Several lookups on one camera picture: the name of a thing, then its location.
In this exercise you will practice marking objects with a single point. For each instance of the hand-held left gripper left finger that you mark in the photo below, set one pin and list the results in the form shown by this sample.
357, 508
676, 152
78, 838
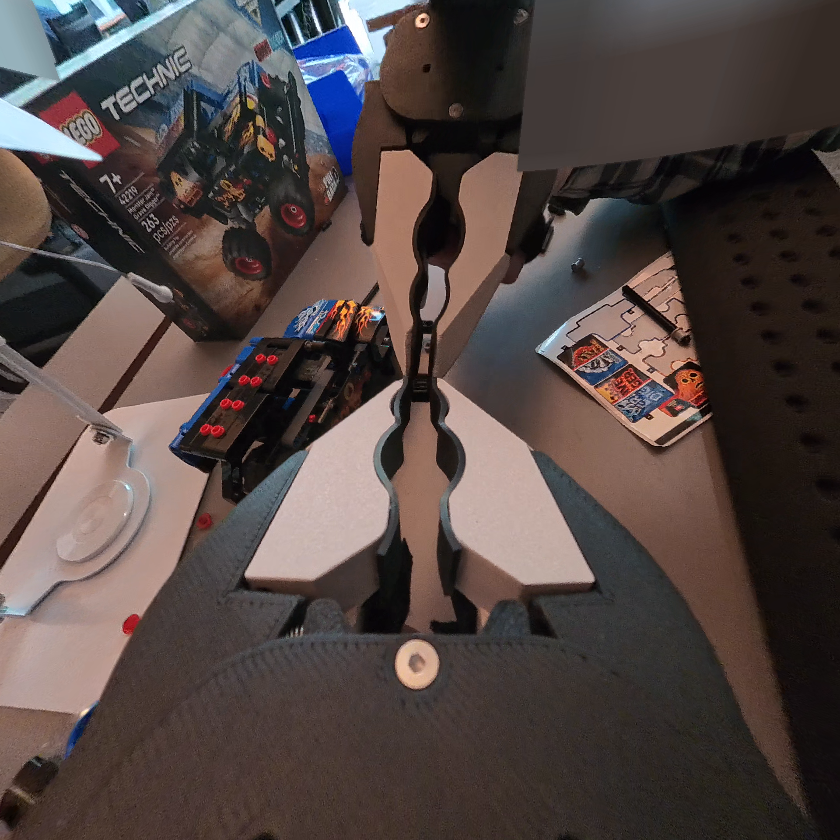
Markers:
315, 518

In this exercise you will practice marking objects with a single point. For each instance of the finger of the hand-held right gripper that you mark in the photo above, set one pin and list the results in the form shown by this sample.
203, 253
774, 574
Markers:
397, 216
485, 229

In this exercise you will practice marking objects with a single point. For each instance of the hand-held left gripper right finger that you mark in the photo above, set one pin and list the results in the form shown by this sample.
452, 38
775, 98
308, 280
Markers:
525, 518

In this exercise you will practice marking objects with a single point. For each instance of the brick-built toy truck model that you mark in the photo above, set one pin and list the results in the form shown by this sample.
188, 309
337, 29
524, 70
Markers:
275, 387

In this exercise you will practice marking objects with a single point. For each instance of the person's right forearm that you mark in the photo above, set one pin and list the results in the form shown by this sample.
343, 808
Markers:
656, 177

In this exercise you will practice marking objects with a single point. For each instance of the person's right hand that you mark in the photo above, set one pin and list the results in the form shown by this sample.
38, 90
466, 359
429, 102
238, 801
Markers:
514, 269

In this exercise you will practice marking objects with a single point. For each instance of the blue storage bin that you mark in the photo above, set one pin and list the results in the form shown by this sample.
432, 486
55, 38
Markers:
334, 105

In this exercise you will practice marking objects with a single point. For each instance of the sticker sheet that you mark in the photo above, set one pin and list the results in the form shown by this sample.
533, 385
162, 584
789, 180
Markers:
617, 367

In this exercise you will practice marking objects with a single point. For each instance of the black axle rod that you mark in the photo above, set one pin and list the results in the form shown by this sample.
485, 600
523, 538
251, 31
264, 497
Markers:
656, 313

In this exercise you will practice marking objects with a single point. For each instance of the toy truck set box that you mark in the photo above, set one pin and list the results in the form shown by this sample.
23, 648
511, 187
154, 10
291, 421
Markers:
164, 131

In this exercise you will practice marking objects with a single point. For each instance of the black perforated chair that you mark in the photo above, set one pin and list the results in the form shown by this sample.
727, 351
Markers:
774, 459

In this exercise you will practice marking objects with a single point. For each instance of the white book stand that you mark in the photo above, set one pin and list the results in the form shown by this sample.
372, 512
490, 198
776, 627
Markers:
65, 623

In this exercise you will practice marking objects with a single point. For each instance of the blue toy wheel rim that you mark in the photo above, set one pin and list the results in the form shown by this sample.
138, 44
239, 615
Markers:
82, 728

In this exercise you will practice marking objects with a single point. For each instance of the instruction booklet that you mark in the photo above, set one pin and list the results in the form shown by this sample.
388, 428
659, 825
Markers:
39, 131

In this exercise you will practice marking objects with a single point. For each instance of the black connector piece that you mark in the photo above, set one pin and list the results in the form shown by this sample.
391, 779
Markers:
29, 784

